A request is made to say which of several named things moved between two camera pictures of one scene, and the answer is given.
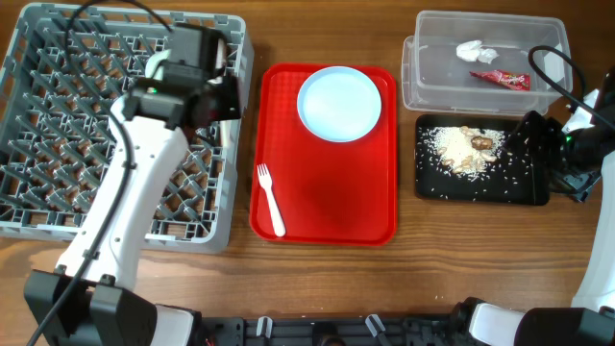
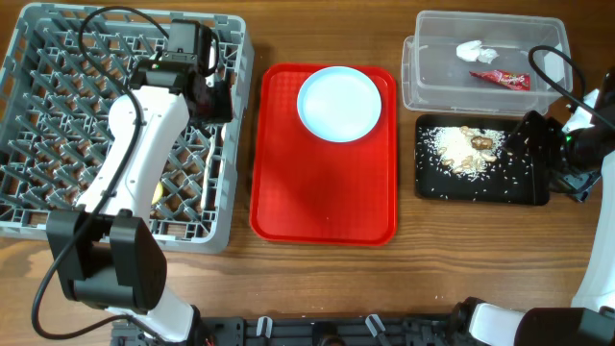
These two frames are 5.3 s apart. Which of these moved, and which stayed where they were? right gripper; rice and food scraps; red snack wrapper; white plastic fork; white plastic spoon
Moved: white plastic fork; white plastic spoon
Stayed: red snack wrapper; right gripper; rice and food scraps
